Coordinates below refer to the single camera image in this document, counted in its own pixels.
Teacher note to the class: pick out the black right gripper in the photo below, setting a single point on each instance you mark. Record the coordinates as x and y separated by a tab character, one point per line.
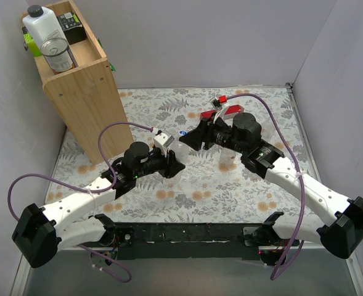
206	134

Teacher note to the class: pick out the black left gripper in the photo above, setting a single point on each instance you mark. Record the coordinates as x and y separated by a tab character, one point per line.
170	164

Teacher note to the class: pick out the clear bottle with white cap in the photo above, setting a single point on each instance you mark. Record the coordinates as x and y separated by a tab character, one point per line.
182	152

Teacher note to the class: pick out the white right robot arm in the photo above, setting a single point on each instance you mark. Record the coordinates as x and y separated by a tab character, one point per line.
339	223

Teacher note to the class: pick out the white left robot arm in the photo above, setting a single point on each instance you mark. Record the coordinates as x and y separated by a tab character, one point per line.
41	232

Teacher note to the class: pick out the red rectangular box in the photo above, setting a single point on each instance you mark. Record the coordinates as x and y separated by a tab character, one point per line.
230	113

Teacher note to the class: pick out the floral patterned table mat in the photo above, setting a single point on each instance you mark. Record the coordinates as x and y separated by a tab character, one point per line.
208	191

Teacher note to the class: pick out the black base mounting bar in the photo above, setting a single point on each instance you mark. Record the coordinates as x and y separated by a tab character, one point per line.
185	240

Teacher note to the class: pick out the wooden shelf box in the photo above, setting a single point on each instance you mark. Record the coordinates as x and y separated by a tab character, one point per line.
86	97

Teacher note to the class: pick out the metal tin can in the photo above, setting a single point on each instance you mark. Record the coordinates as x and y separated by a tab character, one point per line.
57	54

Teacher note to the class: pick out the black electronic device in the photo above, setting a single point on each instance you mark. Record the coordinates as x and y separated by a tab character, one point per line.
72	27

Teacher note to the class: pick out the green object behind shelf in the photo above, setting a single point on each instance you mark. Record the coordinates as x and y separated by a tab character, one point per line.
29	43

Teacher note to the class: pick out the white jug with grey cap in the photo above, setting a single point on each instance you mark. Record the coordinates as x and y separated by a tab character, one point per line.
42	24

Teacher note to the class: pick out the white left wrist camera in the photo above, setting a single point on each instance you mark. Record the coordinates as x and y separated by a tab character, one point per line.
163	141

